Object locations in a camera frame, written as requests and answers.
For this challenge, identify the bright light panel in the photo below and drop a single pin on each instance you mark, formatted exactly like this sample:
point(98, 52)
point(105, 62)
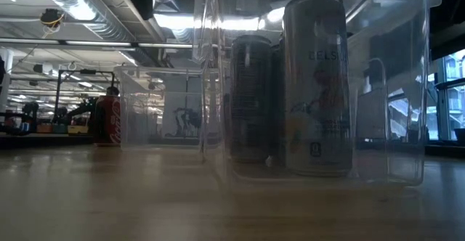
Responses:
point(232, 24)

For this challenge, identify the window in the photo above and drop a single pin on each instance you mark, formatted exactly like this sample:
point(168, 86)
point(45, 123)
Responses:
point(456, 103)

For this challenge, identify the grey junction box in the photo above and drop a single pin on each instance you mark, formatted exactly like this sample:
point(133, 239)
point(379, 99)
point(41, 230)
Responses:
point(247, 0)

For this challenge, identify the yellow box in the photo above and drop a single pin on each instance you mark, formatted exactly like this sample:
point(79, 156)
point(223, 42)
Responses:
point(78, 129)

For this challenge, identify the clear plastic bin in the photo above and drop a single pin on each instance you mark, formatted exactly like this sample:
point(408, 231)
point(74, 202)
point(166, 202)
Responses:
point(152, 125)
point(399, 161)
point(370, 117)

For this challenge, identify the red Coca-Cola can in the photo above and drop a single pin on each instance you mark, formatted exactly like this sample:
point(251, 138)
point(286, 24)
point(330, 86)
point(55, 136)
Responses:
point(107, 121)

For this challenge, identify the long white conduit rail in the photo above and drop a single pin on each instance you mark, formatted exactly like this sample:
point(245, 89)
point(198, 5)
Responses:
point(98, 43)

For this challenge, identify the black background rig frame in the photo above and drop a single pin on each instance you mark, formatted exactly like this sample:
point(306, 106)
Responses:
point(88, 72)

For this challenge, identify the white poster board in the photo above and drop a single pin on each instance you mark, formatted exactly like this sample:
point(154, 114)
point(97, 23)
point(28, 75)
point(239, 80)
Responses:
point(179, 117)

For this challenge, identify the black frame clamp post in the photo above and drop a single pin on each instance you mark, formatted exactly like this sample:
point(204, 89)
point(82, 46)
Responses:
point(113, 91)

